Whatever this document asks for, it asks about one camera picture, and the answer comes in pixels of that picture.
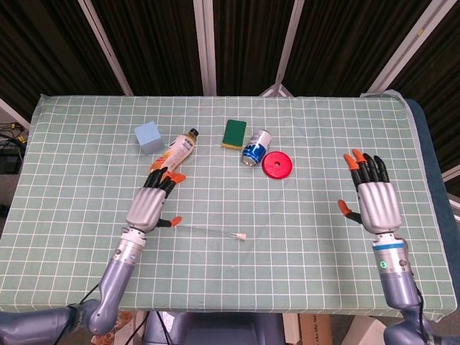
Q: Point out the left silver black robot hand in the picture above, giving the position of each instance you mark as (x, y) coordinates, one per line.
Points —
(145, 208)

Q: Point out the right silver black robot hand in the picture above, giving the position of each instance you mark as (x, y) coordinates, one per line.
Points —
(379, 205)

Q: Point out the clear glass tube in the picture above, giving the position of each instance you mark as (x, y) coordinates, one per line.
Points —
(208, 231)

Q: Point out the white rubber stopper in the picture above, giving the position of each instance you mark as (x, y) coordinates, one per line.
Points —
(243, 237)

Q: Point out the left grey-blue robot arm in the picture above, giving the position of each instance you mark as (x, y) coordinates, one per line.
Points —
(115, 276)

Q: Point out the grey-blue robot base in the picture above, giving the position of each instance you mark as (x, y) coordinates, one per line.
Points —
(215, 330)

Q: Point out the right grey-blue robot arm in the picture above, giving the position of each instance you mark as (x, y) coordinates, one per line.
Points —
(395, 287)

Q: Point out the dark blue padded table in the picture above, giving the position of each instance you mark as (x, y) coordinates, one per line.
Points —
(435, 172)

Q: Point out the orange drink plastic bottle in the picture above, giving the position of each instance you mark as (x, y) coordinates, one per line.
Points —
(179, 147)

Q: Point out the light blue foam cube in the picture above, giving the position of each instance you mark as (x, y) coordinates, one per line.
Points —
(147, 134)

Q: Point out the red plastic disc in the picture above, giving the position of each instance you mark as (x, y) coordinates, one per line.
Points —
(284, 170)

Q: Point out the green white checkered tablecloth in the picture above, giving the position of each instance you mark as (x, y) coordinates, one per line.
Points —
(230, 273)

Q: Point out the green and yellow sponge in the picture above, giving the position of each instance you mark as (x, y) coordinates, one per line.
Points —
(233, 133)

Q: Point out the blue and white soda can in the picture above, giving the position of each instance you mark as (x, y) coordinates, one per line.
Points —
(255, 147)

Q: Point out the white cardboard box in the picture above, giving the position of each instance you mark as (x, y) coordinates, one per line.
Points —
(363, 332)

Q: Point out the orange snack bag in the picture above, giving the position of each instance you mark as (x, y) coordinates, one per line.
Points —
(108, 339)

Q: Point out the brown cardboard box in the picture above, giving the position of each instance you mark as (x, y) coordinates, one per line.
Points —
(314, 330)

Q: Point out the black equipment box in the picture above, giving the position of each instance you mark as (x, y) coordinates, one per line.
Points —
(10, 163)

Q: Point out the white table leg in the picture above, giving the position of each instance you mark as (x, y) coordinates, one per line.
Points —
(291, 330)

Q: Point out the white partition frame post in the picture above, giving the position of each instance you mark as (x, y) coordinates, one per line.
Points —
(289, 46)
(108, 46)
(406, 46)
(205, 46)

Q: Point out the white frame rail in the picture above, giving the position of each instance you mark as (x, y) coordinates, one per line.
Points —
(14, 114)

